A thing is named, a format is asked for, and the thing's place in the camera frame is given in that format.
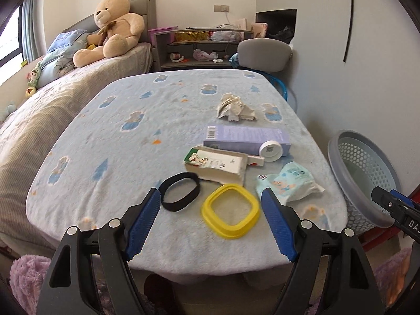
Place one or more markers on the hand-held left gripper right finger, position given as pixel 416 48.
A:
pixel 279 226

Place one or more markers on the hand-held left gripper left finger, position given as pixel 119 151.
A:
pixel 144 223

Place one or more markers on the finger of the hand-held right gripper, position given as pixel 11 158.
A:
pixel 382 197
pixel 401 199

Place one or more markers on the grey perforated plastic basket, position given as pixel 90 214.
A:
pixel 357 177

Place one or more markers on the black elastic band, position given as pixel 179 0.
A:
pixel 164 192

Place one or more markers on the light blue wipes packet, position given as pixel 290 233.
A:
pixel 292 183

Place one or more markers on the white plastic cap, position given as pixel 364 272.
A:
pixel 270 151

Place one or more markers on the torn white carton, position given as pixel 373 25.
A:
pixel 220 167

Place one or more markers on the purple cardboard box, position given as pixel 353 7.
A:
pixel 239 136

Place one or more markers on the white paper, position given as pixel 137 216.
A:
pixel 234 108

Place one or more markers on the red stool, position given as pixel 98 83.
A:
pixel 384 238

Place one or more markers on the purple fluffy cloth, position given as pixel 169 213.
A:
pixel 388 272
pixel 26 275

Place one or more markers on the light blue printed blanket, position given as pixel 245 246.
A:
pixel 115 144

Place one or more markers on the bed with beige cover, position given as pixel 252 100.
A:
pixel 39 131

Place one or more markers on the small printed cup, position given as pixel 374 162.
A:
pixel 175 56

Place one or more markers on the grey chair backrest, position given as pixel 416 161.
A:
pixel 264 54

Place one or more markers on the grey shelf unit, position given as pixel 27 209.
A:
pixel 164 51

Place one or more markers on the small blue plush toy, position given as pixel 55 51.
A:
pixel 8 111

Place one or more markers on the rolled light blue quilt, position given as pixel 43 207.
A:
pixel 55 69

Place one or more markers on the pink plastic bag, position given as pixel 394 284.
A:
pixel 203 55

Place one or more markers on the small green plush doll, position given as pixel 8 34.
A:
pixel 33 78

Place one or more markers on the small yellow toy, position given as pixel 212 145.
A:
pixel 92 46

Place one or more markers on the black bag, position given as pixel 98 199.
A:
pixel 282 34

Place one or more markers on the pink storage box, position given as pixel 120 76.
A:
pixel 160 32

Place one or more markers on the gold foil packets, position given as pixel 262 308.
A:
pixel 192 36

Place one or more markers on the pink patterned paper bag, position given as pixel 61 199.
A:
pixel 259 30

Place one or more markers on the blue pillow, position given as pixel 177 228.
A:
pixel 67 41

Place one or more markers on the white plastic bag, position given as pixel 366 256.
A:
pixel 226 35

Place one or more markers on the large beige teddy bear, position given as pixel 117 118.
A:
pixel 115 23

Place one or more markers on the pale pink paper bag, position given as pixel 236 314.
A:
pixel 240 24

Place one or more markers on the grey padded headboard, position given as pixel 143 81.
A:
pixel 144 6

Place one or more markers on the window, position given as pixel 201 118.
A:
pixel 8 42

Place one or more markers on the grey curtain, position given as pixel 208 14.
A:
pixel 32 26

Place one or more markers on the blue metal chair frame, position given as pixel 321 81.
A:
pixel 282 87

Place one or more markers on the black wall strip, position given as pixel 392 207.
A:
pixel 351 13

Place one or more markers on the wall outlet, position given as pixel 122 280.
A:
pixel 221 8

